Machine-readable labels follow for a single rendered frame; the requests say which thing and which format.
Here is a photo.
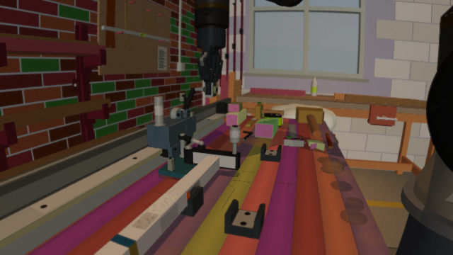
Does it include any cream gauge bar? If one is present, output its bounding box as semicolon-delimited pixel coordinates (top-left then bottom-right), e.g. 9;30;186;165
92;154;221;255

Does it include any brown board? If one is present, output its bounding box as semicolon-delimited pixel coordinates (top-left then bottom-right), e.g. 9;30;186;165
0;98;111;132

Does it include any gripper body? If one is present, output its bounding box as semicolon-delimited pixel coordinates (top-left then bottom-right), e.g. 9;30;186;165
194;7;230;55

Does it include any pink plank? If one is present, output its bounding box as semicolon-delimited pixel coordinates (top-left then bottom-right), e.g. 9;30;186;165
248;87;306;97

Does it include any window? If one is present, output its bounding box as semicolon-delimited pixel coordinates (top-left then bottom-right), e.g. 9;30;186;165
242;0;369;84

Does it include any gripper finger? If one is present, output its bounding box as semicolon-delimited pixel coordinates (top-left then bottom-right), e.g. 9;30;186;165
197;50;212;97
211;50;224;98

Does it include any grey flat block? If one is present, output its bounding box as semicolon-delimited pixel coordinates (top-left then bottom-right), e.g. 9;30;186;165
282;138;306;148

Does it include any pink and green wood block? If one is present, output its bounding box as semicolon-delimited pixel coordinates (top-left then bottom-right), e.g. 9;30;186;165
254;118;280;140
225;102;248;128

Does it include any wooden mallet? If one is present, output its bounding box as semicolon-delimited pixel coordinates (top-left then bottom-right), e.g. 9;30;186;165
295;106;326;140

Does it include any grey cylinder post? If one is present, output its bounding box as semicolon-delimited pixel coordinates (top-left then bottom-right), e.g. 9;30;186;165
154;96;165;127

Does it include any cream outfeed table strip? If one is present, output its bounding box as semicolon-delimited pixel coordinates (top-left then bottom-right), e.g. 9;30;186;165
0;145;169;245

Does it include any red drawer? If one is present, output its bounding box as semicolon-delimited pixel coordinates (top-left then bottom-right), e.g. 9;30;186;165
367;104;398;127

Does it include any dark red board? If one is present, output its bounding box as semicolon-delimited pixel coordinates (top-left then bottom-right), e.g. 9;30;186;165
0;33;104;57

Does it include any white conduit with socket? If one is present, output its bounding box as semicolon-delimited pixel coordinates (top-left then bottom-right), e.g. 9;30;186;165
176;0;186;72

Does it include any dark red lumber rack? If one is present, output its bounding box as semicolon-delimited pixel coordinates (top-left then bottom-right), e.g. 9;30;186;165
0;23;111;173

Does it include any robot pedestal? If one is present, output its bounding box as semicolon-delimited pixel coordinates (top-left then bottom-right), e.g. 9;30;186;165
395;150;453;255

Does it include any small pink and green offcut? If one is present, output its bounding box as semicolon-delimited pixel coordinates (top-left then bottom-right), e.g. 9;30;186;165
306;138;326;152

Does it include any brown pegboard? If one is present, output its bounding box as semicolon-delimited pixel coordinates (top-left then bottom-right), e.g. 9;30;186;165
96;0;173;76

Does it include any black clamp lever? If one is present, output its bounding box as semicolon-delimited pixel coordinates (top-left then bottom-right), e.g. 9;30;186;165
181;87;196;111

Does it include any grey knurled adjuster knob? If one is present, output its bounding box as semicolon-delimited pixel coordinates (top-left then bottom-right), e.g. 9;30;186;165
229;125;241;154

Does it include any grey saw fence rail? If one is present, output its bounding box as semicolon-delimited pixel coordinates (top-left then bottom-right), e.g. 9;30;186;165
0;98;233;220

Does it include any teal base plate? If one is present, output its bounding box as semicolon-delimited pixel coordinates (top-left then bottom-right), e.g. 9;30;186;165
157;157;195;179

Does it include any black cradle block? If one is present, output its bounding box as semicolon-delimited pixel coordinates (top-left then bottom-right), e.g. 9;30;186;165
224;198;267;239
259;142;283;163

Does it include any orange wooden workbench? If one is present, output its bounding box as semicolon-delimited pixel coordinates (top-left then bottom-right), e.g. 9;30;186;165
236;87;437;175

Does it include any black block with orange mark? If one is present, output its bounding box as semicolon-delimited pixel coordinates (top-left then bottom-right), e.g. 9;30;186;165
180;185;205;217

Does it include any white sack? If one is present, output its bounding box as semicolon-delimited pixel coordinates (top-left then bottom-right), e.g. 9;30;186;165
270;103;338;125

